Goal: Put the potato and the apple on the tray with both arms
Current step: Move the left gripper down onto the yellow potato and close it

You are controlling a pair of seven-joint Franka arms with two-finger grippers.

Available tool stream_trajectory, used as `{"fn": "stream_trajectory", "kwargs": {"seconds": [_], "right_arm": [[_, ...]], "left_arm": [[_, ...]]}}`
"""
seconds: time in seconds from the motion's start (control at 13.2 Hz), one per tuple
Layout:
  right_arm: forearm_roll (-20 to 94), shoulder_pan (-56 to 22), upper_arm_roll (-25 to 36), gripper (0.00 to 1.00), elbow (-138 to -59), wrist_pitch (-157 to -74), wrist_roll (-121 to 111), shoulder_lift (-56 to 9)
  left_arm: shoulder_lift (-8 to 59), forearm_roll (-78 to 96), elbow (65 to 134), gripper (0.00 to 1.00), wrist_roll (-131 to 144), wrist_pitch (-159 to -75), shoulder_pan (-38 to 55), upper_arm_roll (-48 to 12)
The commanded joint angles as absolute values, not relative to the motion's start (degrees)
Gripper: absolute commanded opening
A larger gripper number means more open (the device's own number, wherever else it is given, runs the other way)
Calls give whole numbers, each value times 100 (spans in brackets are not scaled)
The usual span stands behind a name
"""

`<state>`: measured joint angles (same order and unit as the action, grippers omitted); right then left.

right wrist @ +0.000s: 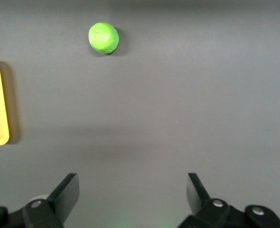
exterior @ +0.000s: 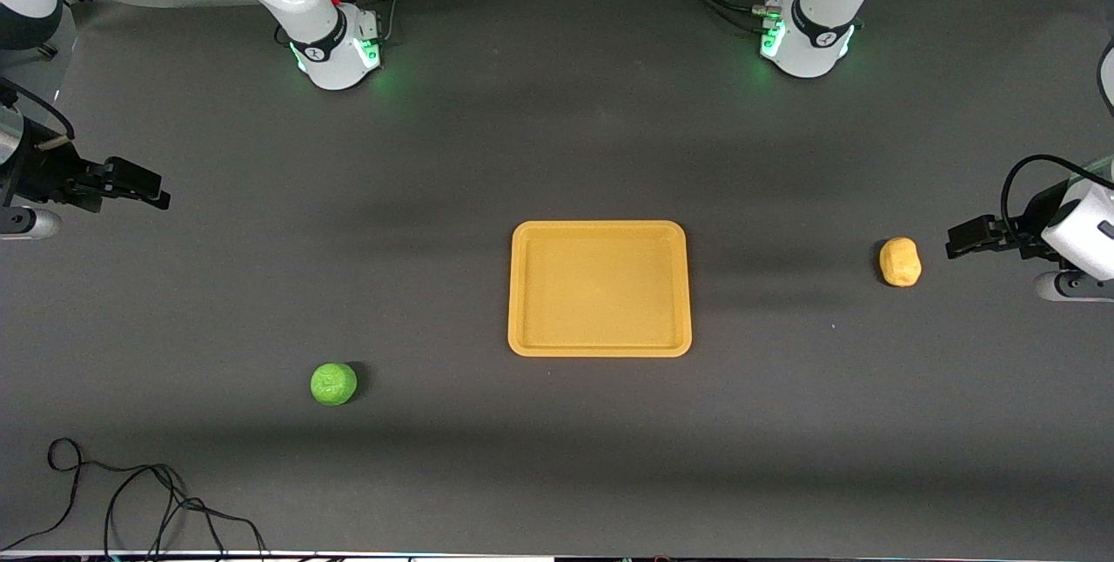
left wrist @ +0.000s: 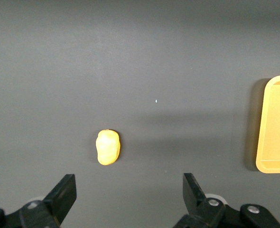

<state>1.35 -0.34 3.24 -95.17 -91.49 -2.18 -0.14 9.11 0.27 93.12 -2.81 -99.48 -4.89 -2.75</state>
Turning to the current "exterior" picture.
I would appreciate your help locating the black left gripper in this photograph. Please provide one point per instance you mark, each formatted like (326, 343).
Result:
(1023, 234)

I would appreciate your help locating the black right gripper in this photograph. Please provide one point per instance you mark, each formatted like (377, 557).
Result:
(39, 172)

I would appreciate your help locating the yellow-brown potato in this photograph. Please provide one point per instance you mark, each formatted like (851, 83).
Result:
(900, 262)

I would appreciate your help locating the green apple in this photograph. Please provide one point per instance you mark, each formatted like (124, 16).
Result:
(333, 384)

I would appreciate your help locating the yellow plastic tray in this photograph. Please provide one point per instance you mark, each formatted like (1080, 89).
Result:
(600, 292)

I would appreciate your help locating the dark grey table mat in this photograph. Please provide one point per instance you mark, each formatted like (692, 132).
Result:
(522, 458)

